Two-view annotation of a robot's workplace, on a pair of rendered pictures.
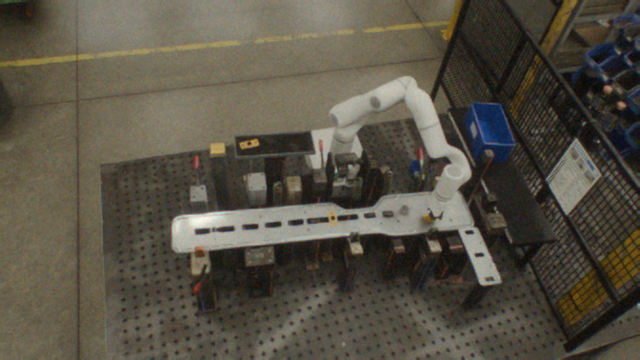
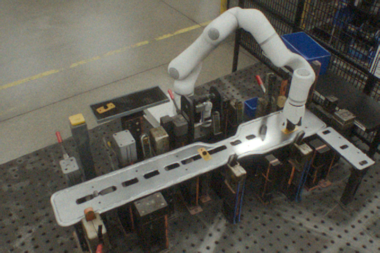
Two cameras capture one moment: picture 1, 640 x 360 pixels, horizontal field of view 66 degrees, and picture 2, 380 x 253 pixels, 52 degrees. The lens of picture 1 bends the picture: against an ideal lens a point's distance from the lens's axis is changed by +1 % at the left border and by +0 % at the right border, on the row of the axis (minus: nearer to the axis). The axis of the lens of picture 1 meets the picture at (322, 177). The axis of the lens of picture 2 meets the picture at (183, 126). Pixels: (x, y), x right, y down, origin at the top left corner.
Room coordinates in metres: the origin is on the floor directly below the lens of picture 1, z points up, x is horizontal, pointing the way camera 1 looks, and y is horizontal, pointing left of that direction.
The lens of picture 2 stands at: (0.02, 0.25, 2.29)
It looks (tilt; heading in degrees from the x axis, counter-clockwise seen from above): 41 degrees down; 350
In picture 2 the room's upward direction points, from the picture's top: straight up
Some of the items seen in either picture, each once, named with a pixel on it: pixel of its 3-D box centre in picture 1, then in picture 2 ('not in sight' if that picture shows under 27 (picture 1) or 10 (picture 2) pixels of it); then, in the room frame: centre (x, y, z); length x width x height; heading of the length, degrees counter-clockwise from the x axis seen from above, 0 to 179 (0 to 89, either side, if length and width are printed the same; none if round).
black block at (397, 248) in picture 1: (392, 262); (268, 180); (1.21, -0.39, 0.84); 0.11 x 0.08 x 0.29; 17
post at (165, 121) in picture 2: (303, 195); (167, 148); (1.47, 0.08, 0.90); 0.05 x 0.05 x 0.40; 17
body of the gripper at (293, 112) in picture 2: (440, 201); (294, 109); (1.38, -0.54, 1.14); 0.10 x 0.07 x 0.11; 17
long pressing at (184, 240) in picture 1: (329, 221); (201, 157); (1.28, -0.06, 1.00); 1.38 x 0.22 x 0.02; 107
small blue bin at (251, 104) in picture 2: (419, 170); (254, 108); (1.90, -0.55, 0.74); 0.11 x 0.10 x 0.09; 107
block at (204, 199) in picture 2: (329, 234); (202, 174); (1.30, -0.07, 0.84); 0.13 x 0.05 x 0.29; 17
